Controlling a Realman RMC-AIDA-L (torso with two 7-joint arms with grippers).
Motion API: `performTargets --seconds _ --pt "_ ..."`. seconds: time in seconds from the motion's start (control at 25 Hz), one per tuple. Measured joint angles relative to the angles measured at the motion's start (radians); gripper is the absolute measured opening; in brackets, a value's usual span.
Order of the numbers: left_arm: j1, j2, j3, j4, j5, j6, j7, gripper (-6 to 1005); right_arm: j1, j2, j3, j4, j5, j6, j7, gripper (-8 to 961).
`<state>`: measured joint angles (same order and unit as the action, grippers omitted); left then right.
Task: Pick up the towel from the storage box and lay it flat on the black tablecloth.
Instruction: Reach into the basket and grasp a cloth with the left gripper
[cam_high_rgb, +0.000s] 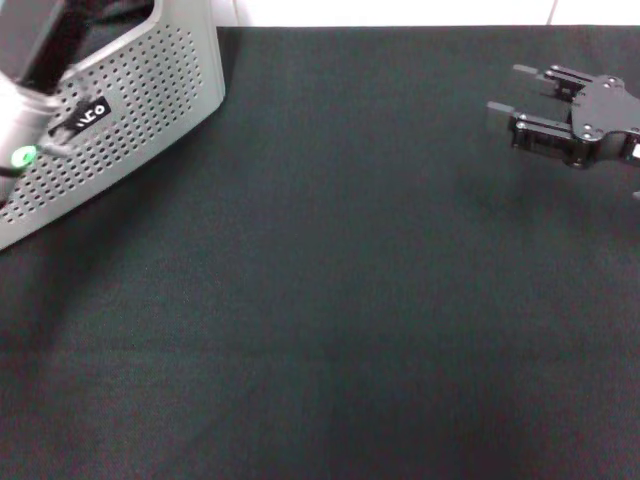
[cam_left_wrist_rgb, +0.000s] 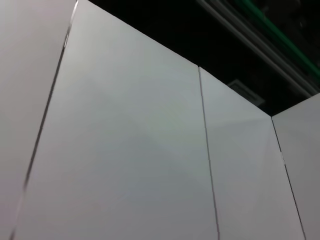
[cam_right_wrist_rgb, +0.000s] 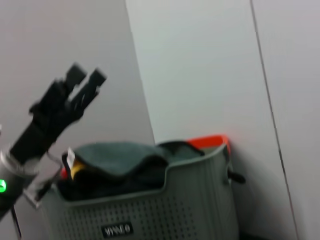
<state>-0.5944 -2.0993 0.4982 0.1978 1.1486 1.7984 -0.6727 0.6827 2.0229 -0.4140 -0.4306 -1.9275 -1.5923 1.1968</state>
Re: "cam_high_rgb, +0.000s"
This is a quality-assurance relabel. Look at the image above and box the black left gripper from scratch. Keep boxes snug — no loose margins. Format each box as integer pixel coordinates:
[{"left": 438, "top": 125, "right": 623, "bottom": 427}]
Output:
[{"left": 22, "top": 0, "right": 89, "bottom": 96}]

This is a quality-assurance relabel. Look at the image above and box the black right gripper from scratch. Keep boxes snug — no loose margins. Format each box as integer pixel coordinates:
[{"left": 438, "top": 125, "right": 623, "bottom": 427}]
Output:
[{"left": 487, "top": 63, "right": 640, "bottom": 171}]

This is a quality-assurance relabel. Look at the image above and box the grey perforated storage box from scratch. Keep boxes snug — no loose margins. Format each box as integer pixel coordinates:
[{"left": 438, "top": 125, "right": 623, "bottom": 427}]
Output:
[{"left": 0, "top": 0, "right": 226, "bottom": 251}]

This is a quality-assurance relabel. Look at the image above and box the black tablecloth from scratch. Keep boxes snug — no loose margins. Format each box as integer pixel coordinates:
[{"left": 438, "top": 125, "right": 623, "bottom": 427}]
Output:
[{"left": 0, "top": 24, "right": 640, "bottom": 480}]

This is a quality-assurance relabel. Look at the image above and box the black crumpled cloth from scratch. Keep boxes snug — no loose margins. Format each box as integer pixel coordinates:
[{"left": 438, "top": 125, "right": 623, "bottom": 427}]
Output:
[{"left": 74, "top": 0, "right": 156, "bottom": 66}]

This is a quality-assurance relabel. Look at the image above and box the left gripper cable with plug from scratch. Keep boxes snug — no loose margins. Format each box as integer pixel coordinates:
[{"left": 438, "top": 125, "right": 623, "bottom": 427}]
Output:
[{"left": 0, "top": 141, "right": 72, "bottom": 177}]

